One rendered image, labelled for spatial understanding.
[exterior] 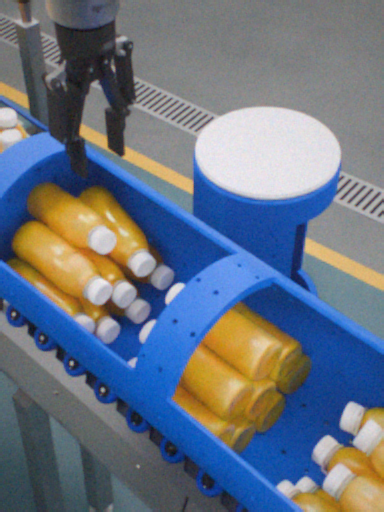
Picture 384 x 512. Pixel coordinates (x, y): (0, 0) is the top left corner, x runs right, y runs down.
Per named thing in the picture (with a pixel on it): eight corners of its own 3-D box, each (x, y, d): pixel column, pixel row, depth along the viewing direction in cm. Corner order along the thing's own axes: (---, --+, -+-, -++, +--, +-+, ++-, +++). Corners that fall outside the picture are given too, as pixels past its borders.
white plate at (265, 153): (209, 204, 157) (209, 208, 158) (359, 187, 160) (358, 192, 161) (184, 113, 176) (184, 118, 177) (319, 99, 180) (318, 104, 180)
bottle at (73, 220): (50, 221, 150) (107, 261, 139) (18, 213, 145) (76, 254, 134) (65, 185, 149) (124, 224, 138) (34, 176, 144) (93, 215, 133)
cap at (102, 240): (103, 251, 138) (110, 256, 137) (85, 247, 135) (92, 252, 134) (113, 229, 137) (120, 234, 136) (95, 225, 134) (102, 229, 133)
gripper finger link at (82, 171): (84, 137, 118) (80, 140, 118) (88, 177, 123) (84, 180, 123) (70, 127, 120) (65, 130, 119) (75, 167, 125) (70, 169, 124)
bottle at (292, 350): (305, 359, 128) (222, 301, 137) (303, 335, 123) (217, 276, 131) (275, 391, 126) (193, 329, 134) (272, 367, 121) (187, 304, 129)
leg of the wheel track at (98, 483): (100, 524, 227) (80, 370, 182) (85, 510, 230) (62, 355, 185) (117, 509, 230) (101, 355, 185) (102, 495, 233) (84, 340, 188)
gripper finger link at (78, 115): (96, 64, 112) (88, 65, 111) (81, 144, 118) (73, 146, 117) (76, 51, 114) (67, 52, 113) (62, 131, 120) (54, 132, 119)
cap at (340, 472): (331, 495, 108) (319, 486, 109) (337, 500, 112) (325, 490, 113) (350, 469, 109) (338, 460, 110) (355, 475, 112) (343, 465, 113)
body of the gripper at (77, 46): (77, 39, 105) (84, 105, 111) (130, 12, 109) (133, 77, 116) (36, 13, 108) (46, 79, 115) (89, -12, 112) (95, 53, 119)
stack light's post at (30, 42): (75, 357, 264) (25, 28, 186) (67, 350, 266) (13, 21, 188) (85, 350, 266) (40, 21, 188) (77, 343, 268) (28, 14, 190)
